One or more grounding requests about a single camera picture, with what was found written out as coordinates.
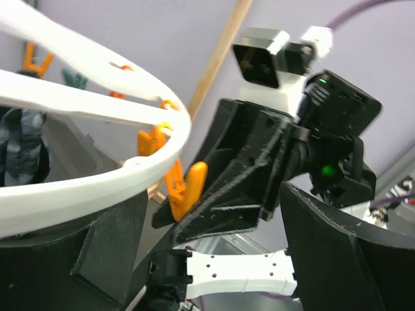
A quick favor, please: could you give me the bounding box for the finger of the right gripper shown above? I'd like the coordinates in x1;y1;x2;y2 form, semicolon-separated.
152;98;292;229
172;155;260;245

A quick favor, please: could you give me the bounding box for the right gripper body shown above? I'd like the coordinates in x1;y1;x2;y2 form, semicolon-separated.
240;109;310;220

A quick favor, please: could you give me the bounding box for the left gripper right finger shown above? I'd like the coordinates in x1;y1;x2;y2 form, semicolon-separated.
280;183;414;311

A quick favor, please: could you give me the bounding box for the dark patterned cloth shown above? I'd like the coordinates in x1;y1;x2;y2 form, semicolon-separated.
1;106;50;187

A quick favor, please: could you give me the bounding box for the white round clip hanger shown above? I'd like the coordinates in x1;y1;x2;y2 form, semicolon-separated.
1;1;191;238

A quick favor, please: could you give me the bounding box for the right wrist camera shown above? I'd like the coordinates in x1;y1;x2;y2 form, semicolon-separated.
232;26;333;116

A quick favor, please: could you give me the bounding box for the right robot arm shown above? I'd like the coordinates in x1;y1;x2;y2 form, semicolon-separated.
153;71;381;244

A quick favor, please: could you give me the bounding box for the clear plastic bin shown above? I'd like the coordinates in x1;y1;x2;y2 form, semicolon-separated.
43;114;119;182

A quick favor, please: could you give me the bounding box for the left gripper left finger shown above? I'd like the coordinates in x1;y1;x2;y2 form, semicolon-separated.
1;192;148;310

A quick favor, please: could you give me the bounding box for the wooden rack frame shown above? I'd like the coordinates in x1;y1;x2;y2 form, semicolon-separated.
147;0;255;205

